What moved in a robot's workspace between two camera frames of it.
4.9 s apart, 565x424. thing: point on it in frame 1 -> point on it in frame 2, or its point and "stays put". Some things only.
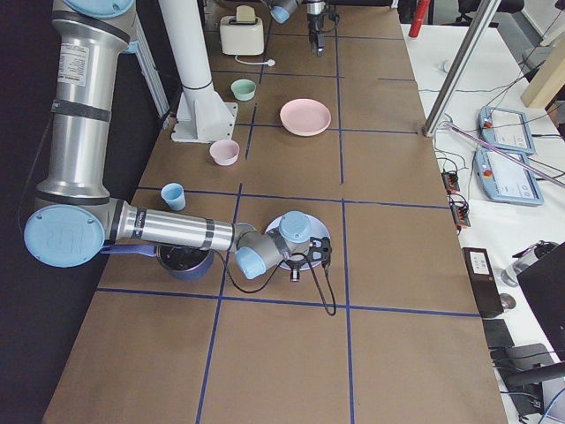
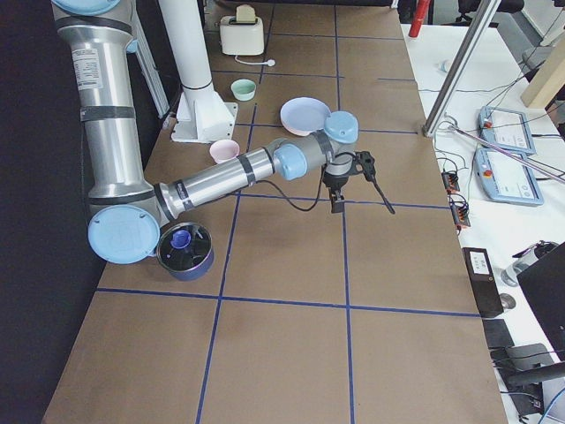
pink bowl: (224, 152) stays put
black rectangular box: (483, 281) stays put
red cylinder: (421, 11) stays put
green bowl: (243, 89) stays put
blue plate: (318, 230) -> (305, 113)
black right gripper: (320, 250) -> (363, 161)
